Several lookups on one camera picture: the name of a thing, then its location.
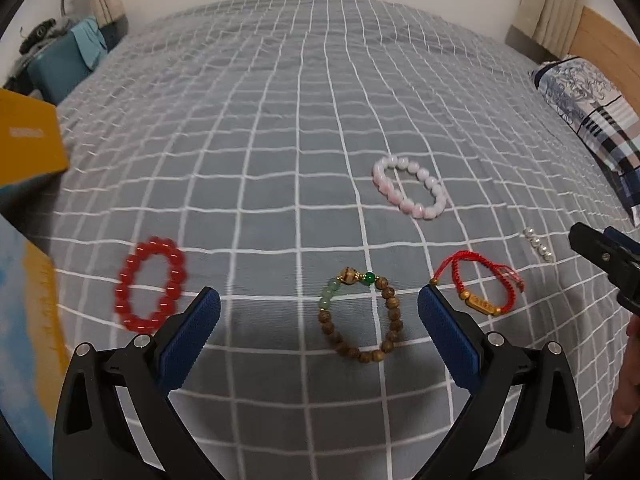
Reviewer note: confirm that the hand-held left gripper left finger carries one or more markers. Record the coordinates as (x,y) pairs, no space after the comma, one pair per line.
(192,330)

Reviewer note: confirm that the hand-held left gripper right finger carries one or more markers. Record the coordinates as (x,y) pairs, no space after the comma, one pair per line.
(445,330)

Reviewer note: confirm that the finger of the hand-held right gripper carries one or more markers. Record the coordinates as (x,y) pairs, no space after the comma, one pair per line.
(595,250)
(620,238)

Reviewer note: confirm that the yellow and blue cardboard box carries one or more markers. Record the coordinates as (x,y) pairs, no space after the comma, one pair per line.
(30,150)

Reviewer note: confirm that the person's right hand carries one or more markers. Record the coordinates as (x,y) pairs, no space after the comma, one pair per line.
(627,385)

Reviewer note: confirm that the blue patterned pillow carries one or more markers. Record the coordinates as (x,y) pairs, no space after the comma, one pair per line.
(590,105)

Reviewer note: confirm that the wooden headboard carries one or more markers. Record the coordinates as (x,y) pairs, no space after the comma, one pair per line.
(605,35)

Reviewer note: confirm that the beige curtain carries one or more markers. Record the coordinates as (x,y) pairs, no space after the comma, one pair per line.
(550,10)
(107,5)

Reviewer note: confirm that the grey checked bed sheet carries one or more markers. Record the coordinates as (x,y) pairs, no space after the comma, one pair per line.
(300,110)

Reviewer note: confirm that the blue suitcase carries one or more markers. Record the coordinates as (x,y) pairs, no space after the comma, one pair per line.
(55,70)

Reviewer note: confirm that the teal cloth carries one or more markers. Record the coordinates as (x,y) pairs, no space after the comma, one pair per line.
(90,40)

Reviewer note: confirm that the dark clutter pile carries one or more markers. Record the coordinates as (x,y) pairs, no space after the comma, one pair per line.
(42,32)

